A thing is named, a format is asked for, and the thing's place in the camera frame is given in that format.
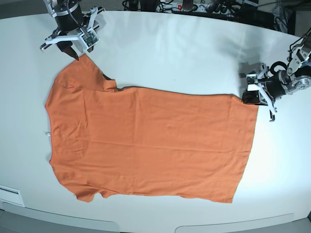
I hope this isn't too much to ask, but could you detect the orange T-shirt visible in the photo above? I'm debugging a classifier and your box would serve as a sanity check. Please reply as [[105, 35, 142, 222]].
[[45, 55, 258, 203]]

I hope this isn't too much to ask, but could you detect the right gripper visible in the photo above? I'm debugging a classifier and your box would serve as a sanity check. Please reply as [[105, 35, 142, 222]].
[[40, 6, 104, 61]]

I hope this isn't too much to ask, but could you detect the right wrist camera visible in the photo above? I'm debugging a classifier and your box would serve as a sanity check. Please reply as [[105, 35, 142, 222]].
[[79, 29, 100, 52]]

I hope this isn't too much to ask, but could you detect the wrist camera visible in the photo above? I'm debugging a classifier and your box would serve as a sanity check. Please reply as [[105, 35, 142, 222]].
[[246, 74, 259, 92], [79, 29, 100, 52]]

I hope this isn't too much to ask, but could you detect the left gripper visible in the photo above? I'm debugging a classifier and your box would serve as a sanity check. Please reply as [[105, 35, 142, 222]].
[[242, 63, 287, 121]]

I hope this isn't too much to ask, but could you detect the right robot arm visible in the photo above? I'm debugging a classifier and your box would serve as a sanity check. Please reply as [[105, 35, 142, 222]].
[[40, 0, 104, 61]]

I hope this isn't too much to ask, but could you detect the white power strip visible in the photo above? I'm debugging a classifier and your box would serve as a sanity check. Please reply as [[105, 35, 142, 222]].
[[155, 0, 230, 15]]

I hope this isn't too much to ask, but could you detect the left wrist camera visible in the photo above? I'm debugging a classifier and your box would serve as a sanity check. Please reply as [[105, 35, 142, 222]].
[[246, 74, 259, 92]]

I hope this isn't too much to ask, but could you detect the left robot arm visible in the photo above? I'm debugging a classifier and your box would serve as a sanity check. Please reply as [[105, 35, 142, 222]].
[[242, 30, 311, 122]]

